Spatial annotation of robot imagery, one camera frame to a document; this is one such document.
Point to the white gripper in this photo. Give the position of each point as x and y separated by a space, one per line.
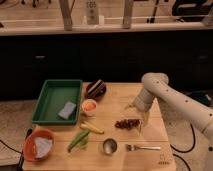
143 102

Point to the dark red grape bunch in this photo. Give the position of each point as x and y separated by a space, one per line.
127 124

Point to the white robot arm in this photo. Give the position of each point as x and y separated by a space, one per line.
201 116

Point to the silver fork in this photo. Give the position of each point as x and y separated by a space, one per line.
131 147

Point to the small metal cup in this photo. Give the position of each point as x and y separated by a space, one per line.
109 146

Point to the small cup with orange contents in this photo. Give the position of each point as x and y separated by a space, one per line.
89 107

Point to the yellow corn cob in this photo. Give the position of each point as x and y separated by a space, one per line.
92 128

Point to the green vegetable pod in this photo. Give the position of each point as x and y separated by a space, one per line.
77 139

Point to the blue-grey sponge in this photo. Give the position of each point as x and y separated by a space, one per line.
67 110

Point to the dark cabinet counter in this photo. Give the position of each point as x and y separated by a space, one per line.
26 61

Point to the green plastic tray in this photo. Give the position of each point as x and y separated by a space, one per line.
55 93

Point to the white crumpled cloth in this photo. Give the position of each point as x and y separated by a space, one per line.
43 146

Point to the white remote on counter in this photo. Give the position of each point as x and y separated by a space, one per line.
92 12

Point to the orange bowl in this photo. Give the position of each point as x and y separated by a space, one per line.
29 150

